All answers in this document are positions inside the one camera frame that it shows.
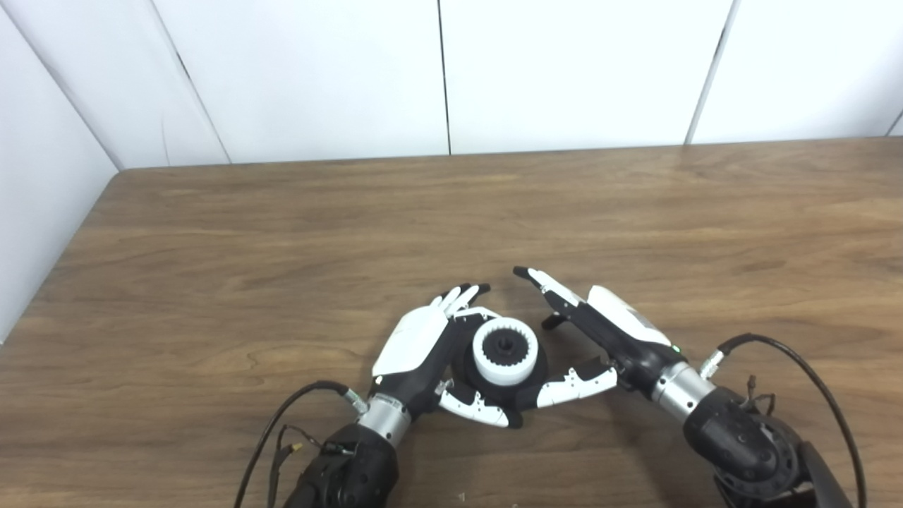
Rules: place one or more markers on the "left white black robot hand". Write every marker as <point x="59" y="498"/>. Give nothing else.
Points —
<point x="413" y="346"/>

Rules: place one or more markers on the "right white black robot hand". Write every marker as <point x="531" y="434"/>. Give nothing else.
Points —
<point x="624" y="331"/>

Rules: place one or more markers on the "round black plastic part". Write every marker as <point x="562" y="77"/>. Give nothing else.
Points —
<point x="501" y="395"/>

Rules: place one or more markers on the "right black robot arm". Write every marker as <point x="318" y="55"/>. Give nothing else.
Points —
<point x="734" y="437"/>

